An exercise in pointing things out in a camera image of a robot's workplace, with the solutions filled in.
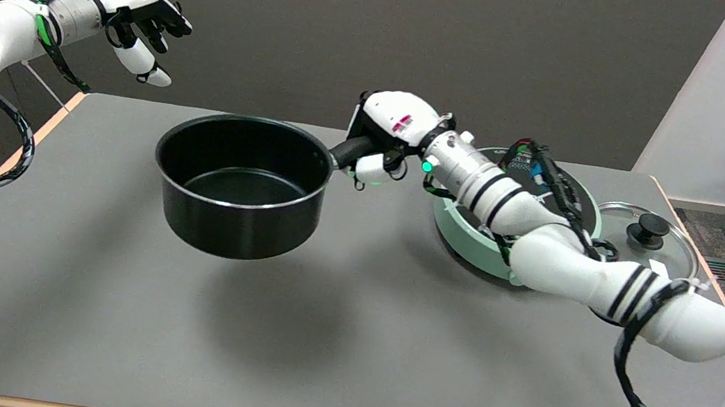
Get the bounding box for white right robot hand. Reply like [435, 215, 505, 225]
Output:
[339, 85, 457, 202]

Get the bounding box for black saucepan with handle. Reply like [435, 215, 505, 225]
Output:
[142, 104, 374, 275]

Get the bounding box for glass pot lid black knob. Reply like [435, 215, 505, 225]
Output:
[588, 199, 707, 285]

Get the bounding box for mint green induction cooker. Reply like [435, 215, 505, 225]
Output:
[424, 139, 612, 295]

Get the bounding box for green black wrist cable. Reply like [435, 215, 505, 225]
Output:
[26, 0, 104, 94]

